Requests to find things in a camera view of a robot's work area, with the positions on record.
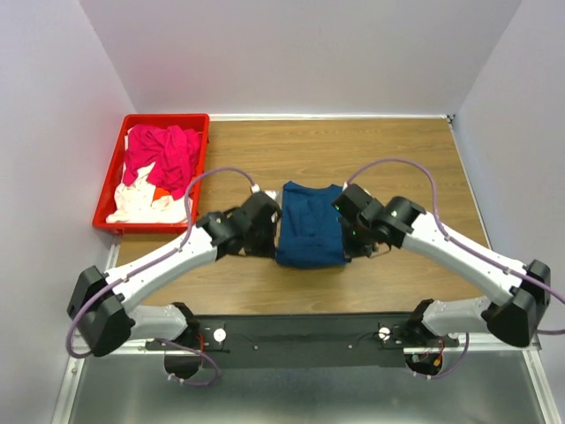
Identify blue printed t shirt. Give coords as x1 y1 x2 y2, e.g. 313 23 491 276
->
275 181 348 269

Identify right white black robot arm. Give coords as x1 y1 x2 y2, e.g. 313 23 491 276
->
333 184 551 348

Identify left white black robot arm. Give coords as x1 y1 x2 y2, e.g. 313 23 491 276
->
67 191 282 357

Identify orange t shirt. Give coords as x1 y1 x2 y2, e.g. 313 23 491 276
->
154 176 194 201

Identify magenta t shirt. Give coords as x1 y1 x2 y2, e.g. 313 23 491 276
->
122 125 201 201

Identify white t shirt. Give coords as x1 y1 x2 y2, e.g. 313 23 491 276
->
105 163 187 224

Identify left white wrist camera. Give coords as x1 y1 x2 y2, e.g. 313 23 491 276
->
250 185 282 203

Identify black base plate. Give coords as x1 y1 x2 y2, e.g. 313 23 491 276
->
145 312 463 370

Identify aluminium frame rail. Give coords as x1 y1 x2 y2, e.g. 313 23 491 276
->
49 236 124 423

